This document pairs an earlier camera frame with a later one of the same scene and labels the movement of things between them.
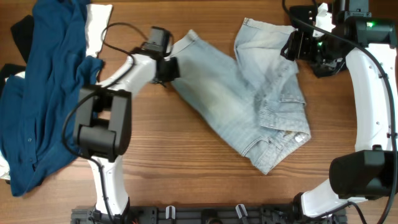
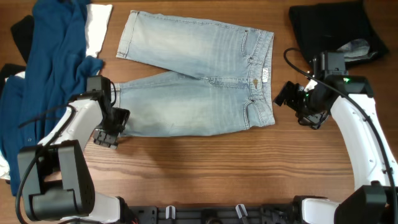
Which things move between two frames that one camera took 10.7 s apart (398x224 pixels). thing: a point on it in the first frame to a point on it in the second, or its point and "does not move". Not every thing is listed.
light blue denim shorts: (257, 97) to (225, 84)
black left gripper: (175, 71) to (109, 139)
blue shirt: (38, 106) does not move
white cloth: (97, 17) does not move
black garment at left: (22, 30) does not move
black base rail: (204, 214) does not move
